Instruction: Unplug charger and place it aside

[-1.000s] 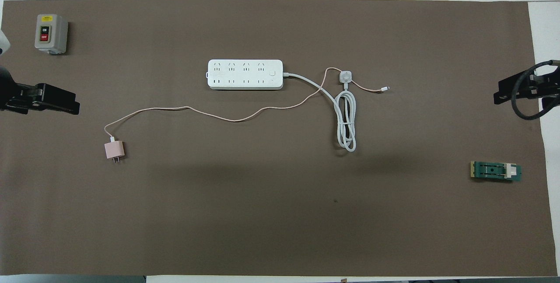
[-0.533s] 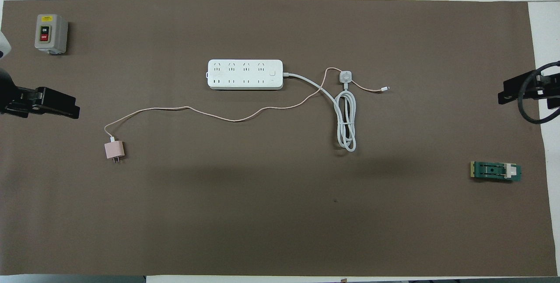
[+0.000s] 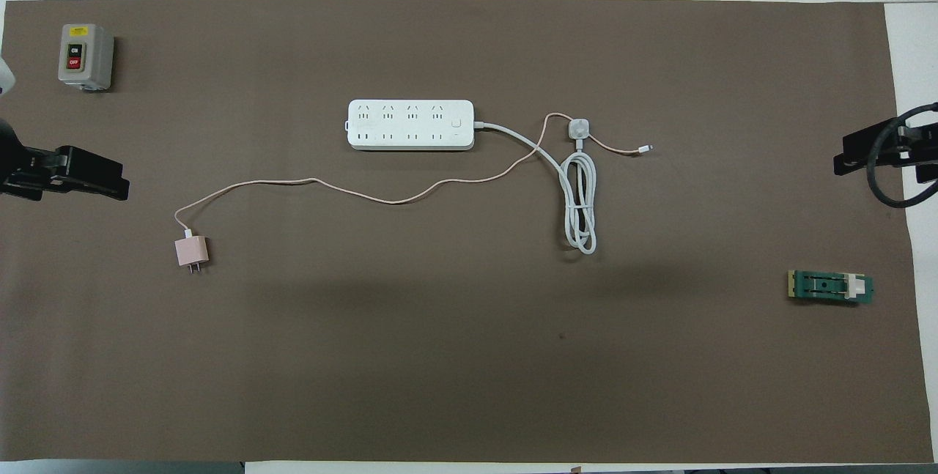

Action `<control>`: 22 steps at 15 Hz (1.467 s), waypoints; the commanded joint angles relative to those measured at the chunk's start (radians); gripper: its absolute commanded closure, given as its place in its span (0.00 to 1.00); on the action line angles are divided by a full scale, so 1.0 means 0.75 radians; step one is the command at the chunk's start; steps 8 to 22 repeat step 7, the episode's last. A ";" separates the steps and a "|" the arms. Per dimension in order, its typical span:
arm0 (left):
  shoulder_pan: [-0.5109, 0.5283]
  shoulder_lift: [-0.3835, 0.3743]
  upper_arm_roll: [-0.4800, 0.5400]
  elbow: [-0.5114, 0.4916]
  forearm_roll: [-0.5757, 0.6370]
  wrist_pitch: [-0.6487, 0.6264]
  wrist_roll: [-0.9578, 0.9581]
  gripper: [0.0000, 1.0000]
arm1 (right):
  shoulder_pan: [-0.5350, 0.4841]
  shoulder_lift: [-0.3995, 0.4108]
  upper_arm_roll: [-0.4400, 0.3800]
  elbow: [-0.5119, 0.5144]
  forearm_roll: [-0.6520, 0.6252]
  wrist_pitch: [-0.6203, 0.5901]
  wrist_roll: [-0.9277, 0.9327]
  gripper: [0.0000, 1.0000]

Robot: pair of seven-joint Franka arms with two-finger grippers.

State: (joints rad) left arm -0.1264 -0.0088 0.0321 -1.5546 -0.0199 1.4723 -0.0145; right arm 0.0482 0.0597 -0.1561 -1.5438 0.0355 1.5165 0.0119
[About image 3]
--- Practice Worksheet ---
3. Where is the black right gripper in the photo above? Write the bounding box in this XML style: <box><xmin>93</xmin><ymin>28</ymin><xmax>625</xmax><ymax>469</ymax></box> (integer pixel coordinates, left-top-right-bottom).
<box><xmin>833</xmin><ymin>119</ymin><xmax>938</xmax><ymax>183</ymax></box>

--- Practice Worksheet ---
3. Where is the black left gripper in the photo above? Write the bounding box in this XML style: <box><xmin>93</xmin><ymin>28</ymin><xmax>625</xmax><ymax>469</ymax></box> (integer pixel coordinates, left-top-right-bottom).
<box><xmin>0</xmin><ymin>121</ymin><xmax>130</xmax><ymax>201</ymax></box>

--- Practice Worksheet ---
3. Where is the pink charger plug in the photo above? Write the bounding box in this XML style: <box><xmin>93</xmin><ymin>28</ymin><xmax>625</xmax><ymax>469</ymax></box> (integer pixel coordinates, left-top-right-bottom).
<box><xmin>174</xmin><ymin>237</ymin><xmax>212</xmax><ymax>274</ymax></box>

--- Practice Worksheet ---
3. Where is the brown table mat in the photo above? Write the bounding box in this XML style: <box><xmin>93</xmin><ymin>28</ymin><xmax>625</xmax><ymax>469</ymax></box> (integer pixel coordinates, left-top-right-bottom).
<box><xmin>0</xmin><ymin>0</ymin><xmax>926</xmax><ymax>463</ymax></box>

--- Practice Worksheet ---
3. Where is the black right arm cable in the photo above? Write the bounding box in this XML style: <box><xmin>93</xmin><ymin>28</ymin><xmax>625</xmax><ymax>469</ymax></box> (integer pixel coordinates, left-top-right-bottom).
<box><xmin>866</xmin><ymin>103</ymin><xmax>938</xmax><ymax>209</ymax></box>

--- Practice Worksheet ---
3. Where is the white power strip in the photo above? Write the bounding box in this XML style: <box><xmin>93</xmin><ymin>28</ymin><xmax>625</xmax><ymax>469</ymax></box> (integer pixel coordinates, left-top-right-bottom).
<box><xmin>346</xmin><ymin>99</ymin><xmax>476</xmax><ymax>152</ymax></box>
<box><xmin>473</xmin><ymin>116</ymin><xmax>599</xmax><ymax>256</ymax></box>

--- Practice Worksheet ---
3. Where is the grey on-off switch box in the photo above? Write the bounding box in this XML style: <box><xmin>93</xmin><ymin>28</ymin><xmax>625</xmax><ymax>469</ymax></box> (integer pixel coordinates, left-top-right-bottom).
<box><xmin>58</xmin><ymin>23</ymin><xmax>115</xmax><ymax>92</ymax></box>

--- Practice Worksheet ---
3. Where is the green knife switch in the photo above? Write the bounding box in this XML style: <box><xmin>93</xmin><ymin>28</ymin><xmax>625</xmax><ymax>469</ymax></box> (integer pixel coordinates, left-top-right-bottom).
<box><xmin>788</xmin><ymin>269</ymin><xmax>875</xmax><ymax>307</ymax></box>

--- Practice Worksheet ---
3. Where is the pink charger cable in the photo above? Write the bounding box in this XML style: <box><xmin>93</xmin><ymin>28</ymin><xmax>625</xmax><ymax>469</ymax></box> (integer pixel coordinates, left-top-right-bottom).
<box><xmin>174</xmin><ymin>112</ymin><xmax>654</xmax><ymax>239</ymax></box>

